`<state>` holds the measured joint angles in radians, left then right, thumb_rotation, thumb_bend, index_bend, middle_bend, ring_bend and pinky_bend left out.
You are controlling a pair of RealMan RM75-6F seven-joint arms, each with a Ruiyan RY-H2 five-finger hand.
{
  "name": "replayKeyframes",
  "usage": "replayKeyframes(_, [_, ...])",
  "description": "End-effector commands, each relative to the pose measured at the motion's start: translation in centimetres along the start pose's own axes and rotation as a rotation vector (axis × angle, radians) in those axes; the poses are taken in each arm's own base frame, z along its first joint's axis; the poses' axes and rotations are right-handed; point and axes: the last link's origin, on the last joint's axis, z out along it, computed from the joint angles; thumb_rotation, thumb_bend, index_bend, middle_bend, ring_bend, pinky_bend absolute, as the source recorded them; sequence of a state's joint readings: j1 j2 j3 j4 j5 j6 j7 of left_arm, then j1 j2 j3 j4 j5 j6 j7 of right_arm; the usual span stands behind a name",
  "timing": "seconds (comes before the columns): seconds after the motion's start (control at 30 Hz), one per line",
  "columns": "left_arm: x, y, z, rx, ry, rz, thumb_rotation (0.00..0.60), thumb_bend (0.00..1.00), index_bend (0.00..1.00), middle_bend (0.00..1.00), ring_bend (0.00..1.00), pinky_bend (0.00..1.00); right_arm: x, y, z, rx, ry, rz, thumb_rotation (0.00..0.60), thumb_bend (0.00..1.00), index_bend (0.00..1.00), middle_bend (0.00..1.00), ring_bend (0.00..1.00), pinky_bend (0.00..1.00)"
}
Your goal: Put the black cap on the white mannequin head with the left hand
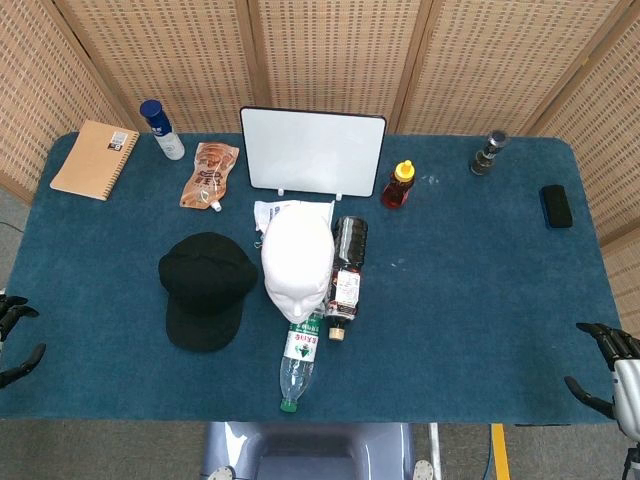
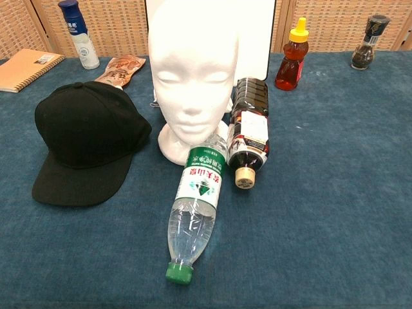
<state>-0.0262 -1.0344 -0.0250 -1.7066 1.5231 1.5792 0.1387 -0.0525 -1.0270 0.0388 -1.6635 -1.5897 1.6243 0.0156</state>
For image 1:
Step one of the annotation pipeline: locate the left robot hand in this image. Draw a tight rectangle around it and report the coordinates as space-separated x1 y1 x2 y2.
0 294 47 390

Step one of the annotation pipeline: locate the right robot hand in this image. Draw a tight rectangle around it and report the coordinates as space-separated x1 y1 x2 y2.
563 322 640 444

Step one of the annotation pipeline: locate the black cap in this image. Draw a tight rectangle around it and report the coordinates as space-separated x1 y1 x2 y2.
157 231 259 354

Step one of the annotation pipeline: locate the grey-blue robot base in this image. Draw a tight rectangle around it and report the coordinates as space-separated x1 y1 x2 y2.
199 421 417 480

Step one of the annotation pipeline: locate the white mannequin head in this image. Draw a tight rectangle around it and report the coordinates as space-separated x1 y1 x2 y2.
260 205 335 324

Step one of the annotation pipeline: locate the brown spiral notebook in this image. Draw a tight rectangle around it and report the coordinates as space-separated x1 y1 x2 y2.
49 119 141 203

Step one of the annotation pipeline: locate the black eraser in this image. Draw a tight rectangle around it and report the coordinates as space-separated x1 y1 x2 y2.
539 184 574 231

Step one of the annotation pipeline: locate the blue table mat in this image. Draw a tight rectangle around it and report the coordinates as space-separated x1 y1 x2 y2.
0 131 627 426

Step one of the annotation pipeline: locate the white metal pole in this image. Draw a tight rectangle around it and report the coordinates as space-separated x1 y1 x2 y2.
427 422 444 480

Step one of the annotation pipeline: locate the white bottle blue cap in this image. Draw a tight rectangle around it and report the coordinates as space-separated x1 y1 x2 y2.
139 99 186 162

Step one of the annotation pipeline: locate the orange spout pouch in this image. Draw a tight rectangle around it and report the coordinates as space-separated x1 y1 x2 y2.
179 141 240 213

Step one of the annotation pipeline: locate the glass pepper grinder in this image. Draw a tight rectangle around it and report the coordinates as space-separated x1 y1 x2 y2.
468 129 509 177

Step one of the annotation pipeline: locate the white plastic packet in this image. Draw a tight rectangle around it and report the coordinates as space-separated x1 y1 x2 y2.
252 199 336 249

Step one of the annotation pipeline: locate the clear water bottle green label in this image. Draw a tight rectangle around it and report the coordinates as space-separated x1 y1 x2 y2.
278 309 326 414

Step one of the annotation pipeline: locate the honey bottle yellow cap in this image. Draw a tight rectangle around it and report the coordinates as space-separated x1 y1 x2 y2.
380 159 416 211

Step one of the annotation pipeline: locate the dark soy sauce bottle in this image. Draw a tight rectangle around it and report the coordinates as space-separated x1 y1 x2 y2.
322 215 370 343

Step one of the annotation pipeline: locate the small white whiteboard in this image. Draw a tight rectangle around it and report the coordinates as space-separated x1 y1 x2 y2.
239 106 388 202

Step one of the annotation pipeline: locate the woven folding screen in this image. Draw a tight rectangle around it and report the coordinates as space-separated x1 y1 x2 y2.
0 0 640 321

